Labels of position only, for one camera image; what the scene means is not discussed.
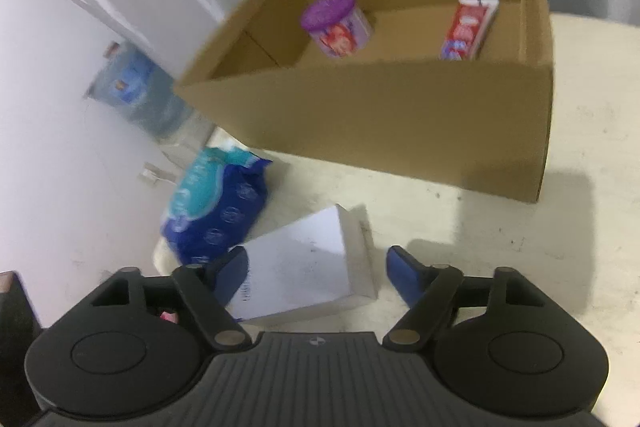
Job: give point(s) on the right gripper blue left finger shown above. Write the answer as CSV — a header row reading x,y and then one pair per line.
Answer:
x,y
206,290

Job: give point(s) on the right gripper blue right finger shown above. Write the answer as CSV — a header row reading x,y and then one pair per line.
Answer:
x,y
429,293

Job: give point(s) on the blue wet wipes pack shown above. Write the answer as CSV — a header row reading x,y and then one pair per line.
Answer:
x,y
216,203

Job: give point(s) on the white carton box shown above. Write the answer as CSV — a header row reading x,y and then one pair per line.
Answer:
x,y
315,266

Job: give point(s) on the red toothpaste tube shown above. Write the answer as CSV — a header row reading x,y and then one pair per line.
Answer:
x,y
468,29

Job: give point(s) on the purple air freshener jar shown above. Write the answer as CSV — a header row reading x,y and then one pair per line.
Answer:
x,y
338,27

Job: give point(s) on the white water dispenser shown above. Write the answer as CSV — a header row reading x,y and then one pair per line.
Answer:
x,y
184,145

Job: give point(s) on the brown cardboard box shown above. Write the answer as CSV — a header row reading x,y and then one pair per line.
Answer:
x,y
393,106

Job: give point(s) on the blue water jug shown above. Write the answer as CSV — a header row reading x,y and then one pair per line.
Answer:
x,y
139,90

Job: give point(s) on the white wall plug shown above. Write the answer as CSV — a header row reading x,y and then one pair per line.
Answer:
x,y
152,175

